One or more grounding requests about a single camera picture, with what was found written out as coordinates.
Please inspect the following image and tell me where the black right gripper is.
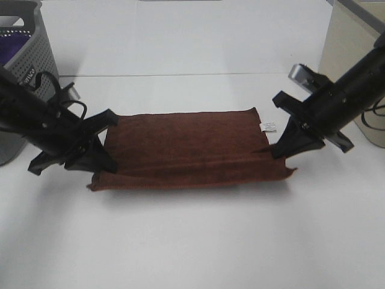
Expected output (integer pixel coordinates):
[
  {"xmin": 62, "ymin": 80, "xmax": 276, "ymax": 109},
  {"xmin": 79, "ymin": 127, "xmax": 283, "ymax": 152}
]
[{"xmin": 271, "ymin": 91, "xmax": 354, "ymax": 159}]

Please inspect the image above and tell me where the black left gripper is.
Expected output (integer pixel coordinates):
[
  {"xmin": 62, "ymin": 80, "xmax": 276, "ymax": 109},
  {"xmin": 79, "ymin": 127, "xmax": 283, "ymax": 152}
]
[{"xmin": 28, "ymin": 109, "xmax": 117, "ymax": 175}]

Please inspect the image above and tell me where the brown towel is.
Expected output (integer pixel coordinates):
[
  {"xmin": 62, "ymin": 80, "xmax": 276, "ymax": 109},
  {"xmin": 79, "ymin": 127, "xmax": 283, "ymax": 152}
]
[{"xmin": 89, "ymin": 108, "xmax": 293, "ymax": 191}]

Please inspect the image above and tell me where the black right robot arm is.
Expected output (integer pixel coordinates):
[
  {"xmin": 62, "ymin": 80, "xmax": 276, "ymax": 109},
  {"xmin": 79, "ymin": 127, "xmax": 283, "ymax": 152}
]
[{"xmin": 271, "ymin": 35, "xmax": 384, "ymax": 158}]

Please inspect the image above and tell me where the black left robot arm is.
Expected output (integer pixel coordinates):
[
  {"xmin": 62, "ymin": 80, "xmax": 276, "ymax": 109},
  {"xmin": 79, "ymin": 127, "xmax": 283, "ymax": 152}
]
[{"xmin": 1, "ymin": 68, "xmax": 119, "ymax": 175}]

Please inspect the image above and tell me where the beige storage bin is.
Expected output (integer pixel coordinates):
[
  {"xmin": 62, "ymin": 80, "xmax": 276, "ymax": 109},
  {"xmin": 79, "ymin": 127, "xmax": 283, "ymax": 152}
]
[{"xmin": 318, "ymin": 1, "xmax": 384, "ymax": 148}]

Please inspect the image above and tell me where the purple cloth in basket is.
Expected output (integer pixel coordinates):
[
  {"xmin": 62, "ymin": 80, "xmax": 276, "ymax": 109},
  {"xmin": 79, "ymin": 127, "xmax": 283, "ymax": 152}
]
[{"xmin": 1, "ymin": 33, "xmax": 29, "ymax": 66}]

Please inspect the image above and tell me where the grey perforated laundry basket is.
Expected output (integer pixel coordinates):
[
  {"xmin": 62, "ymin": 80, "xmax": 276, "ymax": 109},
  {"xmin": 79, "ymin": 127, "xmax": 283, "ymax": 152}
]
[{"xmin": 1, "ymin": 1, "xmax": 58, "ymax": 165}]

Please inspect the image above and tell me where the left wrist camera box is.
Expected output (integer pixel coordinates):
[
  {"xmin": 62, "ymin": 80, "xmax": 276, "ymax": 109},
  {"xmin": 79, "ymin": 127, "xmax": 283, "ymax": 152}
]
[{"xmin": 61, "ymin": 82, "xmax": 81, "ymax": 102}]

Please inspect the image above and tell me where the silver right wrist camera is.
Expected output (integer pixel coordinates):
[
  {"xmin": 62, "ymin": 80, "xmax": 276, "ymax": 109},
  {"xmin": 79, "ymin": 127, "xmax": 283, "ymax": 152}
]
[{"xmin": 288, "ymin": 63, "xmax": 321, "ymax": 93}]

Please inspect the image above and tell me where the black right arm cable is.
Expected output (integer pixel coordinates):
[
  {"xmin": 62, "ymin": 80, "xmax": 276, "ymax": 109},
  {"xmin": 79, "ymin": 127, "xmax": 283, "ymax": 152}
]
[{"xmin": 359, "ymin": 98, "xmax": 385, "ymax": 131}]

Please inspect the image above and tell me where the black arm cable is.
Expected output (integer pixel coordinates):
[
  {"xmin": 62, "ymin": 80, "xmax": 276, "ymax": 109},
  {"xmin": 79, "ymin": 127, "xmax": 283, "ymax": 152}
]
[
  {"xmin": 359, "ymin": 98, "xmax": 385, "ymax": 131},
  {"xmin": 31, "ymin": 71, "xmax": 88, "ymax": 121}
]

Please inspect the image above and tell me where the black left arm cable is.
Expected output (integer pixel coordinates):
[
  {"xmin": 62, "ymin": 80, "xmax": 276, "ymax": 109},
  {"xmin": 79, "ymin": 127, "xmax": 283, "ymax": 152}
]
[{"xmin": 31, "ymin": 71, "xmax": 88, "ymax": 121}]

